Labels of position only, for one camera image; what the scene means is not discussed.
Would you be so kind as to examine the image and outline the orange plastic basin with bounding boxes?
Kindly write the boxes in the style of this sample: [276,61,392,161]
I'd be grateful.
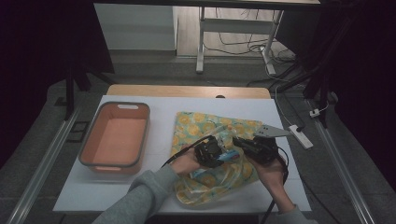
[78,101,151,175]

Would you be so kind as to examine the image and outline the person's left hand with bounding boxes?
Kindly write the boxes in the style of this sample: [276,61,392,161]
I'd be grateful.
[170,152,206,175]

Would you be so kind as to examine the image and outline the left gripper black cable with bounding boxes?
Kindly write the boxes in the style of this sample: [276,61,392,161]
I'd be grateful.
[161,134,217,169]

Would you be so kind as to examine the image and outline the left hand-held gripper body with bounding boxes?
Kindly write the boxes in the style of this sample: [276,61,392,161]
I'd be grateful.
[194,124,233,168]

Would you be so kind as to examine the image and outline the light metal desk frame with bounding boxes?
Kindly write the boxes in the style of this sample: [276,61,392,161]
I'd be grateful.
[195,6,285,76]

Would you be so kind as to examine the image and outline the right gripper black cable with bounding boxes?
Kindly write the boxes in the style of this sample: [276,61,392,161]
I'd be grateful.
[260,146,290,224]

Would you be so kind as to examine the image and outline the white power strip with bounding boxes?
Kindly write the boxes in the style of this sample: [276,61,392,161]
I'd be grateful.
[288,124,314,150]

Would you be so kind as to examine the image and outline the wooden table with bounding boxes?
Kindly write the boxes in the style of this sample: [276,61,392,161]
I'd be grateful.
[106,84,272,100]

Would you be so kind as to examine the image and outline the metal floor rail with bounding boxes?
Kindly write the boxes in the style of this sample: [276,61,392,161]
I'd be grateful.
[312,118,376,224]
[6,105,82,224]

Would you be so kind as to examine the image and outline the person's right hand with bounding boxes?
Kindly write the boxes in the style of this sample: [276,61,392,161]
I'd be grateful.
[248,155,287,189]

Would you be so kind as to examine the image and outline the black tripod stand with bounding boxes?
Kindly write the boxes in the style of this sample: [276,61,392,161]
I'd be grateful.
[276,55,332,129]
[64,60,117,121]

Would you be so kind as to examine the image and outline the black floor cables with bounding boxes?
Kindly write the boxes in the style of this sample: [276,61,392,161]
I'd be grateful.
[202,8,300,64]

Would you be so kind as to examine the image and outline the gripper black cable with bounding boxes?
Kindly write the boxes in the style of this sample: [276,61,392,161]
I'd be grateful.
[161,134,217,169]
[260,146,290,224]

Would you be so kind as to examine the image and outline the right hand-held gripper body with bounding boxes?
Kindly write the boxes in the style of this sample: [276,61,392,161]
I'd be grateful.
[233,124,292,165]

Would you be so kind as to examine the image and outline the orange slice print fabric bag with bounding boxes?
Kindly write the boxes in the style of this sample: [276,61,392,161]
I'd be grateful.
[170,111,264,207]

